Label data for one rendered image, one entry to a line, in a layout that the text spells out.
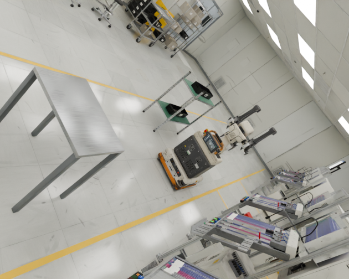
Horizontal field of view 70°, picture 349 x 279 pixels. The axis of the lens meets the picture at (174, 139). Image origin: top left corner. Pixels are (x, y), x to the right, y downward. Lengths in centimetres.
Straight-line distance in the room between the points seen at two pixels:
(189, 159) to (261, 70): 861
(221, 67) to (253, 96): 210
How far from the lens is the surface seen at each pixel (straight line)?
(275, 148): 1125
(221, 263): 274
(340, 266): 254
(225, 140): 391
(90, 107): 200
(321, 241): 246
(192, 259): 252
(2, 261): 210
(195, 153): 366
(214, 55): 1267
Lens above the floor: 186
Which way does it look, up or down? 23 degrees down
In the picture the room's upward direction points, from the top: 54 degrees clockwise
